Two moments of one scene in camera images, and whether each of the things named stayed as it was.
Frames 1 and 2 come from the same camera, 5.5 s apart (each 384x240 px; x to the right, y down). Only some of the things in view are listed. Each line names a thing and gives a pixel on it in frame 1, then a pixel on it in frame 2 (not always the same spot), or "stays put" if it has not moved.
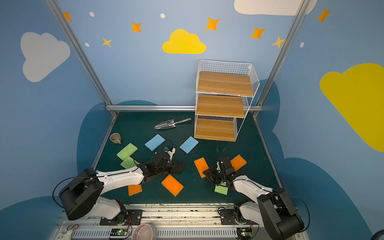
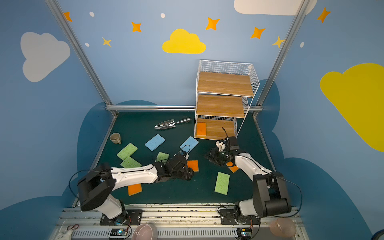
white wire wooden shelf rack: x=224 y=93 stays put
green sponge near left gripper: x=129 y=162 stays put
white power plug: x=62 y=236 stays put
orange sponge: x=201 y=166 → x=201 y=129
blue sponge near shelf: x=189 y=144 stays put
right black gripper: x=216 y=173 → x=216 y=156
